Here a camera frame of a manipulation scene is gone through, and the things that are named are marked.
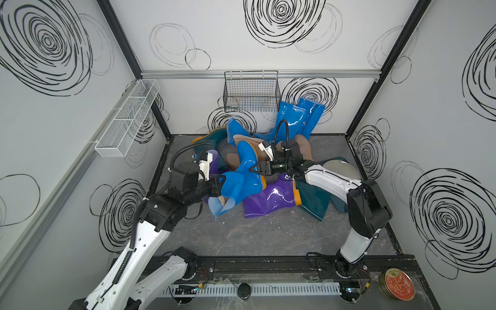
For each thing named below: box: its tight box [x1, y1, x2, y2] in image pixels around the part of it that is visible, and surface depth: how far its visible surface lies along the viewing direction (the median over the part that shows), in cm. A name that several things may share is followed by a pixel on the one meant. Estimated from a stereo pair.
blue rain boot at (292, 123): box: [253, 101, 308, 145], surface depth 107 cm
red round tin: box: [380, 268, 416, 302], surface depth 69 cm
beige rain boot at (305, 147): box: [294, 134, 314, 162], surface depth 107 cm
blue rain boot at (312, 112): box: [297, 97, 327, 141], surface depth 107 cm
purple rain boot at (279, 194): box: [243, 172, 302, 219], surface depth 88 cm
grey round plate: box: [322, 159, 362, 181], surface depth 107 cm
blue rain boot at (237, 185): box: [207, 140, 264, 217], surface depth 71 cm
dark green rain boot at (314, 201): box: [295, 179, 331, 222], surface depth 90 cm
